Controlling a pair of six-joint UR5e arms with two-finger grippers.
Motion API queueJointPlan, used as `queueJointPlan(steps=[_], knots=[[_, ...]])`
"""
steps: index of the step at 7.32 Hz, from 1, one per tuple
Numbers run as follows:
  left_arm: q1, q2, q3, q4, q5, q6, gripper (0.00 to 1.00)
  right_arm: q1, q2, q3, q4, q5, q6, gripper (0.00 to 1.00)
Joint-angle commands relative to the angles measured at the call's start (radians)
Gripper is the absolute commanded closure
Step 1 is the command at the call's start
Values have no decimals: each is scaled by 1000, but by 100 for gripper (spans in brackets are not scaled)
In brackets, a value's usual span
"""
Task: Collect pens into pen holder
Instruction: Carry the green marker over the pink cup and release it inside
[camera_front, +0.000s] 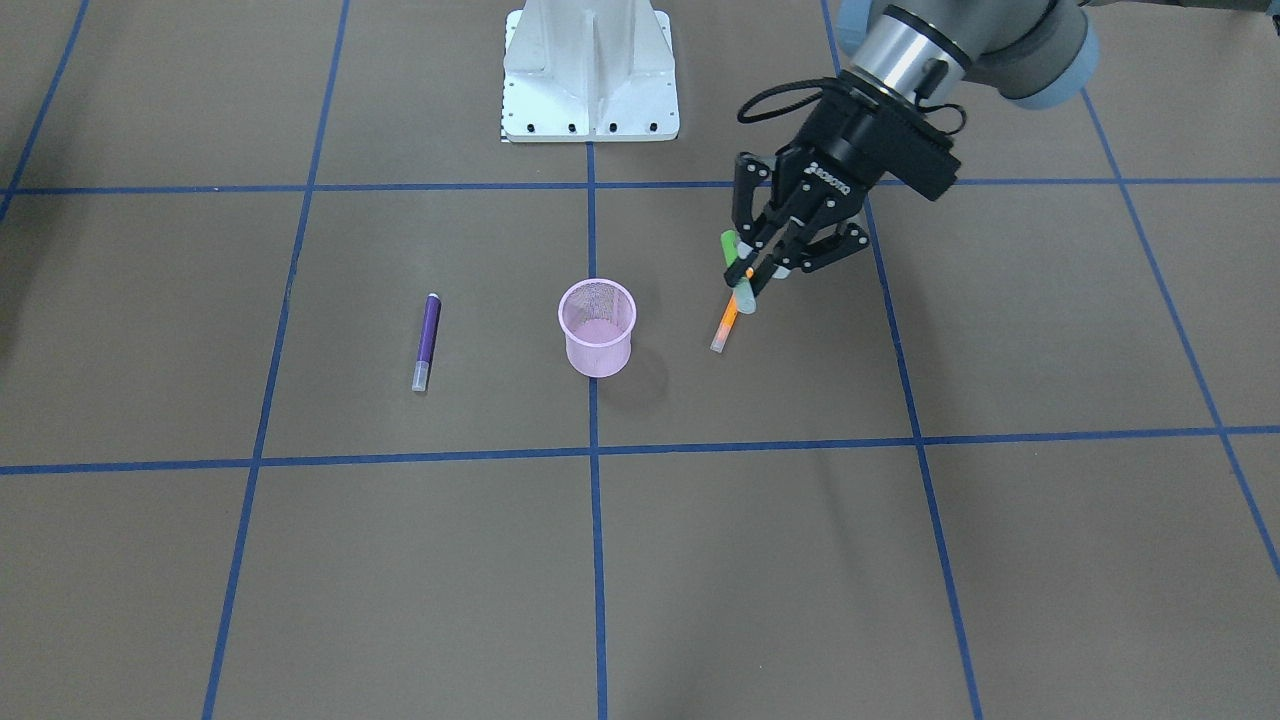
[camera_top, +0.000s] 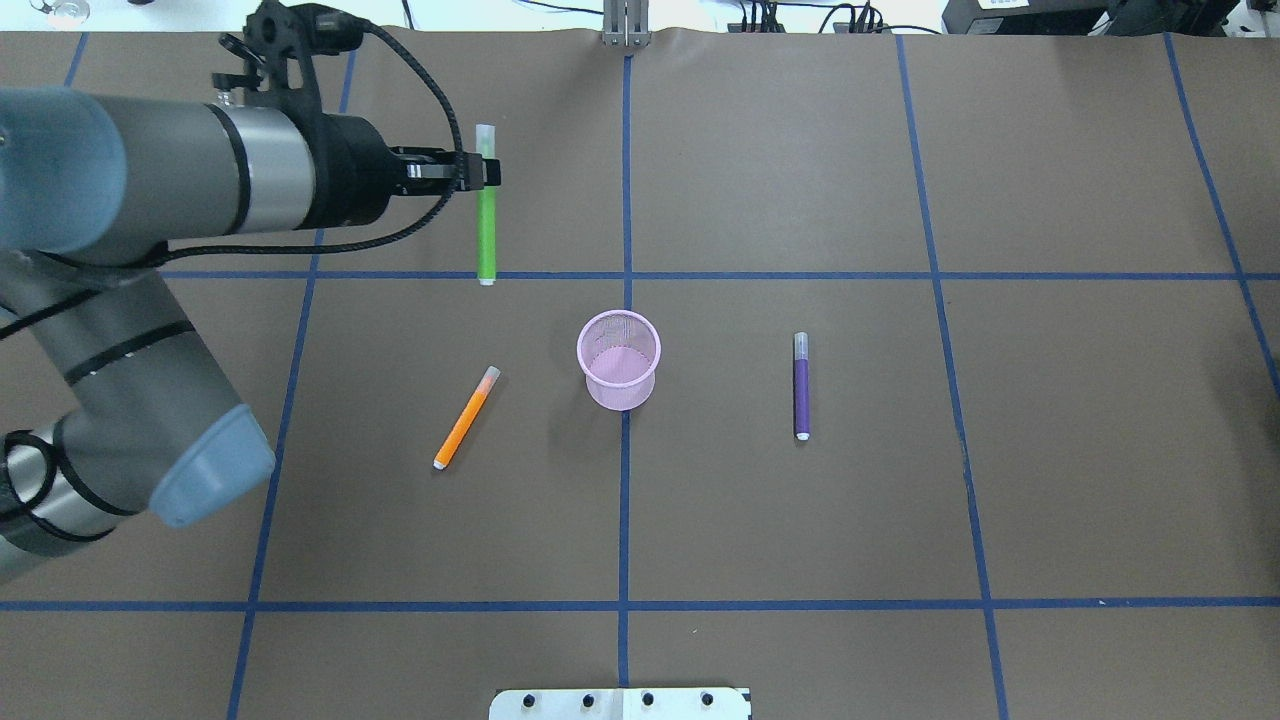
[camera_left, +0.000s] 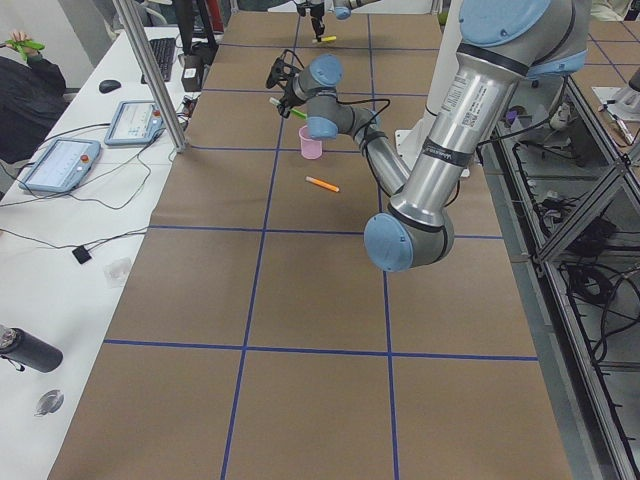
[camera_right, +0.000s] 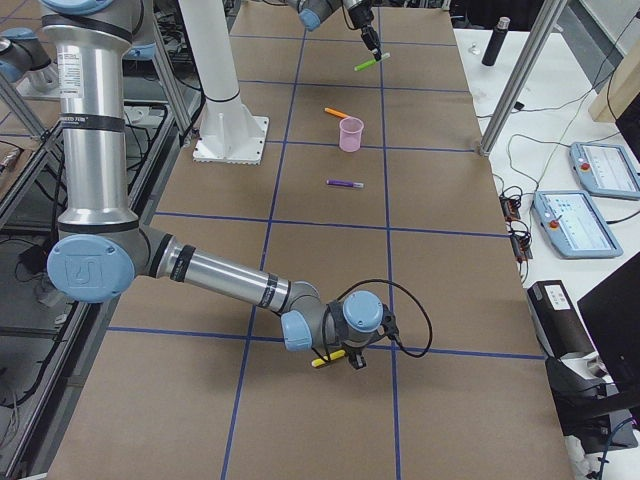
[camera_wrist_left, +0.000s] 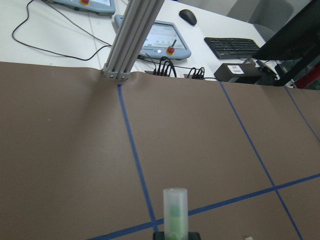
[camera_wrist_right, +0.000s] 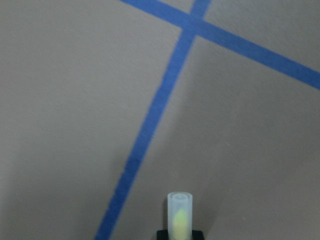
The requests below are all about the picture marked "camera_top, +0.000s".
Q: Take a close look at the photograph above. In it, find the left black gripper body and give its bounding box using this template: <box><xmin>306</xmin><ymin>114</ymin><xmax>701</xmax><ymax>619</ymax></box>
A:
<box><xmin>305</xmin><ymin>114</ymin><xmax>406</xmax><ymax>229</ymax></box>

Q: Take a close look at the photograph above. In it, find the green highlighter pen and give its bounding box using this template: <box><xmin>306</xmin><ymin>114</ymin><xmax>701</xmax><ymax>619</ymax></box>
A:
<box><xmin>475</xmin><ymin>124</ymin><xmax>497</xmax><ymax>287</ymax></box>

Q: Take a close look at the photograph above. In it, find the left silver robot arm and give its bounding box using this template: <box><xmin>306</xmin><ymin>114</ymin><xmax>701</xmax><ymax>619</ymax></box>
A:
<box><xmin>3</xmin><ymin>86</ymin><xmax>500</xmax><ymax>580</ymax></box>

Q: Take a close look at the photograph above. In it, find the orange highlighter pen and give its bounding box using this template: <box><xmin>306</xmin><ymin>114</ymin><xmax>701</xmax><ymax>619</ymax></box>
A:
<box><xmin>431</xmin><ymin>366</ymin><xmax>502</xmax><ymax>471</ymax></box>

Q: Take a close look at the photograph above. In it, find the pink mesh pen holder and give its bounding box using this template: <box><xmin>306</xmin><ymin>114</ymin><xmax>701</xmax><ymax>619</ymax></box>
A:
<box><xmin>575</xmin><ymin>309</ymin><xmax>662</xmax><ymax>413</ymax></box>

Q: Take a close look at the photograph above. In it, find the purple highlighter pen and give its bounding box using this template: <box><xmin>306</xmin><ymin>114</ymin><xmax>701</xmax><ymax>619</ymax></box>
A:
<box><xmin>792</xmin><ymin>331</ymin><xmax>812</xmax><ymax>442</ymax></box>

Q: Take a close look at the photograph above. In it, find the small electronics board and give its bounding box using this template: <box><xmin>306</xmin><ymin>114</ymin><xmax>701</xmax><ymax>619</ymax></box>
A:
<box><xmin>726</xmin><ymin>1</ymin><xmax>803</xmax><ymax>35</ymax></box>

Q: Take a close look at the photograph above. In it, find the black box with label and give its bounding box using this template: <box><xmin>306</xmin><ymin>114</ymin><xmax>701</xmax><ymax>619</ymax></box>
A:
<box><xmin>942</xmin><ymin>1</ymin><xmax>1108</xmax><ymax>36</ymax></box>

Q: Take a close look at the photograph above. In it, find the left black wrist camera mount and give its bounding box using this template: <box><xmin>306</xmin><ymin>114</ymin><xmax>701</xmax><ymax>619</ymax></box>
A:
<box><xmin>211</xmin><ymin>1</ymin><xmax>366</xmax><ymax>123</ymax></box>

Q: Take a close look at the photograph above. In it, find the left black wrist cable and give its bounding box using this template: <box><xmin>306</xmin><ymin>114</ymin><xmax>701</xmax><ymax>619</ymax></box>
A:
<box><xmin>40</xmin><ymin>26</ymin><xmax>471</xmax><ymax>273</ymax></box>

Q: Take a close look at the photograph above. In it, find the aluminium frame post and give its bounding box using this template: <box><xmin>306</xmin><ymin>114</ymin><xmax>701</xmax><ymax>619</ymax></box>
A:
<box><xmin>602</xmin><ymin>0</ymin><xmax>652</xmax><ymax>49</ymax></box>

